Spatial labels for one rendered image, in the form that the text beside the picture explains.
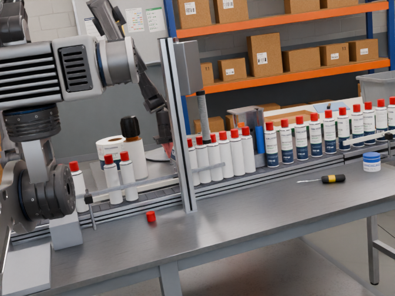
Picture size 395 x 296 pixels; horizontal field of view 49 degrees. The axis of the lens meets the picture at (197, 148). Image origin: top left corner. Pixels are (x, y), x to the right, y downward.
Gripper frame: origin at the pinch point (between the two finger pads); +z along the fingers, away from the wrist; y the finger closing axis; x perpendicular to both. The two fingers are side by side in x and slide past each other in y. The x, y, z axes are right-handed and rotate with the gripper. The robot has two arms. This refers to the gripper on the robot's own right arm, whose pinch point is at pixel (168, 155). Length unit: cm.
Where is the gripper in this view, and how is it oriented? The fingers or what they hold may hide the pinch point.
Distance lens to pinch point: 187.4
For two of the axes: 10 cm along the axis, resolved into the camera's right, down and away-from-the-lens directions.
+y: -9.5, 1.8, -2.6
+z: 1.2, 9.6, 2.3
